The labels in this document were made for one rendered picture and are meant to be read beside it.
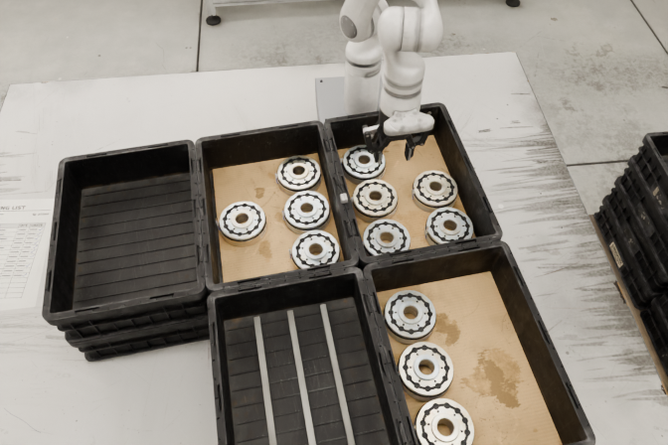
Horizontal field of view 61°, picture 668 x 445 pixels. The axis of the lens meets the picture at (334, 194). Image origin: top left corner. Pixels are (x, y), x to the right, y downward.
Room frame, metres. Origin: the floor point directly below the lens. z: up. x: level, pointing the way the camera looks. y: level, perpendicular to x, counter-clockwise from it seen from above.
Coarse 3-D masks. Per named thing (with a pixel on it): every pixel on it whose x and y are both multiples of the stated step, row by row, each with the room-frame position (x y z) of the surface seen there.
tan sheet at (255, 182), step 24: (240, 168) 0.86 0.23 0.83; (264, 168) 0.86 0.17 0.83; (216, 192) 0.79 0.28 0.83; (240, 192) 0.79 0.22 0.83; (264, 192) 0.79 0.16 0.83; (264, 240) 0.65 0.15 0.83; (288, 240) 0.65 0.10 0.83; (240, 264) 0.59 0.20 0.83; (264, 264) 0.59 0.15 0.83; (288, 264) 0.59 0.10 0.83
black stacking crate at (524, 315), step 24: (408, 264) 0.54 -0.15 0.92; (432, 264) 0.55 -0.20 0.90; (456, 264) 0.56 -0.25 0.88; (480, 264) 0.57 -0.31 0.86; (504, 264) 0.55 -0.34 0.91; (384, 288) 0.53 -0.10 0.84; (504, 288) 0.52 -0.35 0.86; (528, 312) 0.44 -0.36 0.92; (528, 336) 0.41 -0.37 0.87; (528, 360) 0.38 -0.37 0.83; (552, 384) 0.32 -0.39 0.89; (552, 408) 0.29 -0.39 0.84; (576, 432) 0.24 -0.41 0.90
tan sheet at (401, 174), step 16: (400, 144) 0.94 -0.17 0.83; (432, 144) 0.94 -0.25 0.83; (400, 160) 0.89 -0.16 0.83; (416, 160) 0.89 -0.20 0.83; (432, 160) 0.89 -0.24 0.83; (384, 176) 0.84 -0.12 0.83; (400, 176) 0.84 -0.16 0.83; (416, 176) 0.84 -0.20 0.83; (352, 192) 0.79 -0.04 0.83; (400, 192) 0.79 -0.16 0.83; (400, 208) 0.74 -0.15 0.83; (416, 208) 0.74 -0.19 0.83; (368, 224) 0.70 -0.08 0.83; (416, 224) 0.70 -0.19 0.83; (384, 240) 0.65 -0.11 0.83; (416, 240) 0.65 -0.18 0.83
